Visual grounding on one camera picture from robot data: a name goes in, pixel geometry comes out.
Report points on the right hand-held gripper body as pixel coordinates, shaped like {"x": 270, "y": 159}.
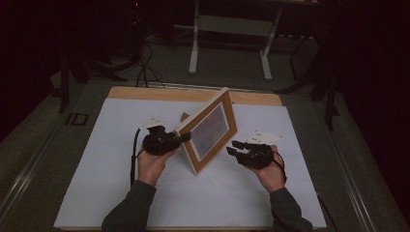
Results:
{"x": 261, "y": 153}

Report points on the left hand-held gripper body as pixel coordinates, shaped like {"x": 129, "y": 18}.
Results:
{"x": 159, "y": 141}

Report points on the wooden picture frame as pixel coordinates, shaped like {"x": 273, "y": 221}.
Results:
{"x": 209, "y": 132}

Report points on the person's right hand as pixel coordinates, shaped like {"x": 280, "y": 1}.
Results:
{"x": 272, "y": 174}

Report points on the person's left hand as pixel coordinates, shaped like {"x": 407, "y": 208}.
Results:
{"x": 154, "y": 167}

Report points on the black metal stand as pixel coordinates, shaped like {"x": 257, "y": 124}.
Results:
{"x": 80, "y": 71}
{"x": 322, "y": 83}

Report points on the white metal stand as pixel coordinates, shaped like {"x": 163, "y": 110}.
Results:
{"x": 232, "y": 27}

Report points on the metal floor rail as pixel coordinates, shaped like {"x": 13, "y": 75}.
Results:
{"x": 348, "y": 167}
{"x": 29, "y": 170}

